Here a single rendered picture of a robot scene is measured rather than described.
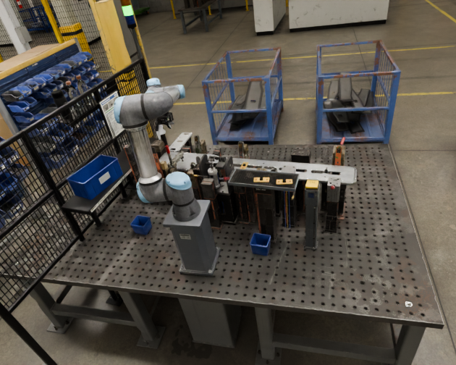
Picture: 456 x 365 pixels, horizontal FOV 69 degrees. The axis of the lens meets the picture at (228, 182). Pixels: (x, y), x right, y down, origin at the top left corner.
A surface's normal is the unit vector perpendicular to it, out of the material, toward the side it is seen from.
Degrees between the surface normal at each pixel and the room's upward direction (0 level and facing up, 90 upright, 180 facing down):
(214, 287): 0
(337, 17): 90
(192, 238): 90
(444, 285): 0
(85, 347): 0
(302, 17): 90
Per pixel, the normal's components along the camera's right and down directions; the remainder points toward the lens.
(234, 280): -0.14, -0.80
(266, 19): -0.27, 0.60
